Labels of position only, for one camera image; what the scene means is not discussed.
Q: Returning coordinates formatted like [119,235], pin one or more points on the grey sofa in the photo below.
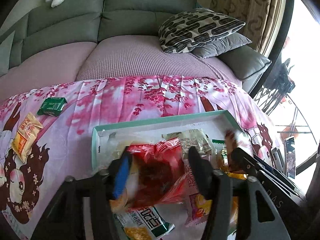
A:
[140,7]

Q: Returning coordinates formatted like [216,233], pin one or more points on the black metal frame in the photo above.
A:
[281,77]

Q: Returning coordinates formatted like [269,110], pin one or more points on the orange label bread packet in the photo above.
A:
[25,137]

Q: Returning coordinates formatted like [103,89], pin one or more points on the white printed snack packet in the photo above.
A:
[195,140]

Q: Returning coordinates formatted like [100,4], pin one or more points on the black white patterned pillow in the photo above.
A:
[197,27]

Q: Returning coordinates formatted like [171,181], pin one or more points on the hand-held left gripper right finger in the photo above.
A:
[198,172]

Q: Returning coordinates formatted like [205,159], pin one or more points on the small green snack packet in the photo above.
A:
[51,106]

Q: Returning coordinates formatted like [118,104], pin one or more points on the green white corn snack packet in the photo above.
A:
[145,222]

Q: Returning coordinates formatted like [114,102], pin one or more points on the green-edged clear snack packet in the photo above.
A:
[221,156]

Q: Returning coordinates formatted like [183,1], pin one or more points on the light grey pillow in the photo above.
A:
[6,55]

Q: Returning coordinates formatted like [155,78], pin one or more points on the smartphone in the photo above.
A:
[289,155]

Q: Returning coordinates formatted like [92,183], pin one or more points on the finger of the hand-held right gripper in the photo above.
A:
[243,160]

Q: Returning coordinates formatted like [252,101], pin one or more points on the clear bread bun packet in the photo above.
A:
[119,203]

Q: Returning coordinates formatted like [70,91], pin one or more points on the green-rimmed white tray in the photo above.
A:
[150,130]

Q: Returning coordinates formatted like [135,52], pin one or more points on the printed cartoon blanket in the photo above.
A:
[112,100]

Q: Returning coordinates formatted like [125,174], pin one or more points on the pink roll cake packet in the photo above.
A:
[197,205]

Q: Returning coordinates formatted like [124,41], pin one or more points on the yellow cake packet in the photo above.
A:
[233,210]

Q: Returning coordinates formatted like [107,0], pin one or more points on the dark grey pillow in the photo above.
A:
[225,46]

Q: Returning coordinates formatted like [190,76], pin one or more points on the red triangular snack packet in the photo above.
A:
[157,175]

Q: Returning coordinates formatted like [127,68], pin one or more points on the patterned beige curtain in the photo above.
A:
[245,5]

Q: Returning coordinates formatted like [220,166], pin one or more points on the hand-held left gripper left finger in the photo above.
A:
[121,177]

